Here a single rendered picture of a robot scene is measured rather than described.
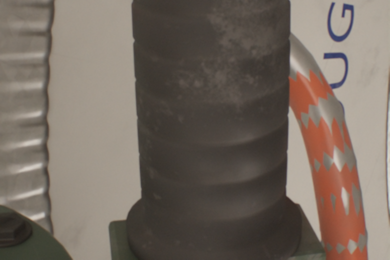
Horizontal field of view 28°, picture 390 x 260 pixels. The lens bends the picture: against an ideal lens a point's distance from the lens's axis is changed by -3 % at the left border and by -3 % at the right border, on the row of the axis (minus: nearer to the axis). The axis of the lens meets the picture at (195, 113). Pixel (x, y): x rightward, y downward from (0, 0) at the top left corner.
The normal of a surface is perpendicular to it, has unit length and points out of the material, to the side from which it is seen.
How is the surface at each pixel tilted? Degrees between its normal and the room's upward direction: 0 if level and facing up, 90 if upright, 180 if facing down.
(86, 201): 90
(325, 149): 59
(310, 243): 115
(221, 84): 54
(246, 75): 70
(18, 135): 87
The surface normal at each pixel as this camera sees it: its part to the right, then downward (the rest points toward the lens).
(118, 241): -0.02, -0.92
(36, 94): 0.65, -0.16
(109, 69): 0.68, 0.21
